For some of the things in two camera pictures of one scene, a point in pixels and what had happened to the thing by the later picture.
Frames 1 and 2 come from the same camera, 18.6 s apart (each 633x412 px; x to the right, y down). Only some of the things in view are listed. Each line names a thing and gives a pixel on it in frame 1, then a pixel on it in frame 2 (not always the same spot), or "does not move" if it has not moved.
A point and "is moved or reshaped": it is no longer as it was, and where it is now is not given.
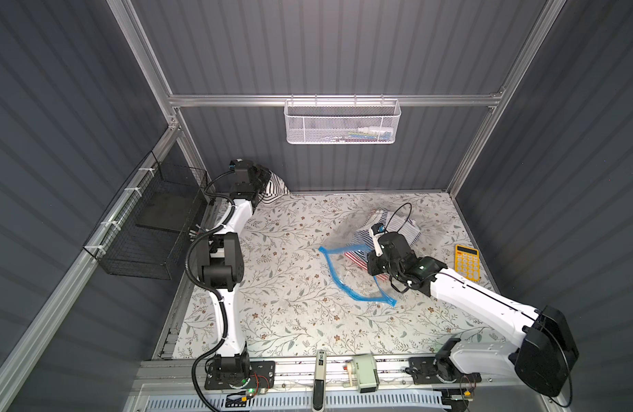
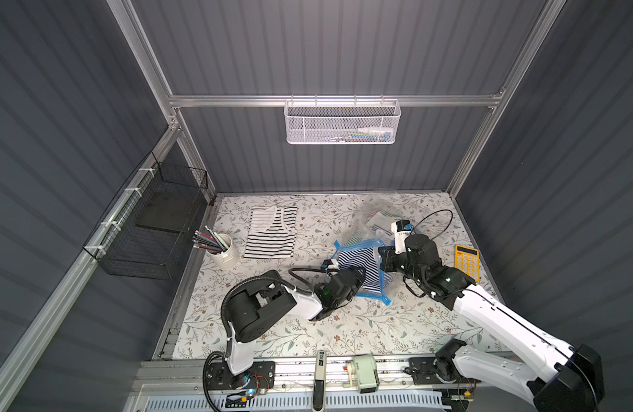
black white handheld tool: (320, 381) does not move
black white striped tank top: (274, 189) → (271, 233)
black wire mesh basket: (145, 233) does not move
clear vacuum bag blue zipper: (358, 238) is moved or reshaped
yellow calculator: (467, 263) does not move
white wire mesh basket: (340, 121) does not move
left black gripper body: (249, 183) → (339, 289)
